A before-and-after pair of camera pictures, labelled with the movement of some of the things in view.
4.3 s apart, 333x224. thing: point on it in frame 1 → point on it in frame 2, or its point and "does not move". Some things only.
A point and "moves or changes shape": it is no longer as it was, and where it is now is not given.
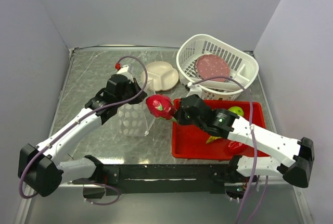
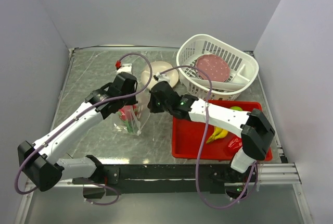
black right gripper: [179, 115] → [152, 106]
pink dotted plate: [209, 66] does not move
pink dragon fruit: [161, 106] moves or changes shape
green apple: [238, 110] does not move
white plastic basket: [243, 67] does not move
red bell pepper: [235, 147] does not move
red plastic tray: [190, 142] does not move
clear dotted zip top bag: [136, 119] moves or changes shape
